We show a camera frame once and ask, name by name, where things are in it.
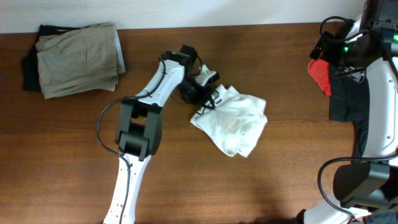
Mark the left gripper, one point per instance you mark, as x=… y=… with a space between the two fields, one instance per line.
x=209 y=93

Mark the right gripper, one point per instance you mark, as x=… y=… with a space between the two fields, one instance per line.
x=330 y=53

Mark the white robot print t-shirt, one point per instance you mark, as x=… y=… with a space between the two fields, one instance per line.
x=233 y=121

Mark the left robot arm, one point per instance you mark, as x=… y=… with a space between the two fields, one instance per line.
x=139 y=127

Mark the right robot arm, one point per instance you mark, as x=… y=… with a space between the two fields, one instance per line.
x=367 y=185

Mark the red garment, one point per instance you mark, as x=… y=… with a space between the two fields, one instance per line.
x=319 y=70

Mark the black garment in pile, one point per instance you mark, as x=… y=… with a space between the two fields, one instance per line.
x=349 y=102

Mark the folded light blue garment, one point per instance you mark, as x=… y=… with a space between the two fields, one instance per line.
x=120 y=60

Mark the folded khaki trousers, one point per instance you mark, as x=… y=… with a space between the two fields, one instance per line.
x=78 y=60

